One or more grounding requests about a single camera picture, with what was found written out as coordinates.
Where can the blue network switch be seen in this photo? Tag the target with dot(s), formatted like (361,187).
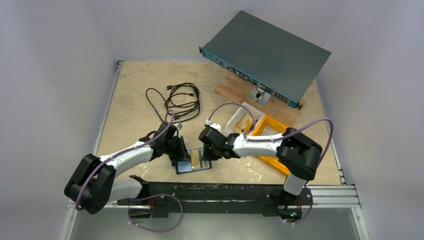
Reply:
(274,60)

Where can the wooden board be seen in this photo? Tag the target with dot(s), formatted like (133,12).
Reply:
(237,90)

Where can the aluminium table frame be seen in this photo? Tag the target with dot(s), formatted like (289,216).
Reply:
(336,212)

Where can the gold card black stripe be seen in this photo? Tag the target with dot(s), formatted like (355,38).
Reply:
(196,156)

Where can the metal stand bracket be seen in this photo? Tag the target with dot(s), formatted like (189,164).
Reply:
(259,96)

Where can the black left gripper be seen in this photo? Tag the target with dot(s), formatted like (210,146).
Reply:
(180,149)

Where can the white cards in yellow bin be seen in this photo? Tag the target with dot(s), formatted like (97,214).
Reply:
(267,131)

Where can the white plastic bin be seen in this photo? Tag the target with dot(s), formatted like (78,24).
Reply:
(239,114)

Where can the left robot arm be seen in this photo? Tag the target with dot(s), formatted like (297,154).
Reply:
(93,184)

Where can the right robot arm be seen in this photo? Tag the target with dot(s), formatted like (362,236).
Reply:
(297,152)

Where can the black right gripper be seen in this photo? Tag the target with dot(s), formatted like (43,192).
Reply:
(209,150)

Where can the yellow plastic bin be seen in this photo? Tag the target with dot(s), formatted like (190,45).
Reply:
(270,122)

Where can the gold cards stack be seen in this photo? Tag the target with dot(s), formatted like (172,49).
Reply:
(245,123)

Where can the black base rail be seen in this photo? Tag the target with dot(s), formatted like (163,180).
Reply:
(268,200)

